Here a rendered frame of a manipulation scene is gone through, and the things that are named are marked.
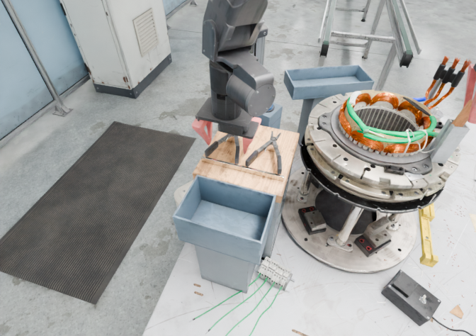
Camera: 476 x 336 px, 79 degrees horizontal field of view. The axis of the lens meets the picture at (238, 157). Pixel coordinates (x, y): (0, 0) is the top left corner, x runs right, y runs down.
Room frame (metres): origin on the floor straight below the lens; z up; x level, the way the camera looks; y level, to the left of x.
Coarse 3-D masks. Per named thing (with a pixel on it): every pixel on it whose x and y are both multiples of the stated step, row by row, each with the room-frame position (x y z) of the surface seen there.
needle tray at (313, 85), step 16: (288, 80) 0.79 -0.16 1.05; (304, 80) 0.84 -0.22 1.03; (320, 80) 0.84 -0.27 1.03; (336, 80) 0.84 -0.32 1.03; (352, 80) 0.84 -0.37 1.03; (368, 80) 0.79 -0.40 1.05; (304, 96) 0.74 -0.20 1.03; (320, 96) 0.75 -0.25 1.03; (304, 112) 0.81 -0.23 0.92; (304, 128) 0.78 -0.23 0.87
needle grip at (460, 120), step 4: (472, 100) 0.42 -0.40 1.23; (468, 104) 0.41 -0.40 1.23; (464, 108) 0.42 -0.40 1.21; (468, 108) 0.41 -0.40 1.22; (460, 112) 0.42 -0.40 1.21; (464, 112) 0.41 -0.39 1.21; (468, 112) 0.41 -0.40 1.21; (460, 116) 0.41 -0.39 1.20; (464, 116) 0.41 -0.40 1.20; (468, 116) 0.41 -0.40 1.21; (456, 120) 0.41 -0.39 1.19; (460, 120) 0.41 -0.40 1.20; (464, 120) 0.41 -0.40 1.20; (456, 124) 0.41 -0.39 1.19; (460, 124) 0.41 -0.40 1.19; (464, 124) 0.41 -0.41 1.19
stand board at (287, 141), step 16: (272, 128) 0.55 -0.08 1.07; (224, 144) 0.49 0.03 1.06; (240, 144) 0.49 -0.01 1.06; (256, 144) 0.49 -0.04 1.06; (288, 144) 0.49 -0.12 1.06; (224, 160) 0.44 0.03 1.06; (240, 160) 0.44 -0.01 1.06; (256, 160) 0.44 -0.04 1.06; (272, 160) 0.44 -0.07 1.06; (288, 160) 0.44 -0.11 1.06; (208, 176) 0.39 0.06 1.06; (224, 176) 0.39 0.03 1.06; (240, 176) 0.39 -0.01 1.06; (256, 176) 0.39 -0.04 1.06; (272, 192) 0.35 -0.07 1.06
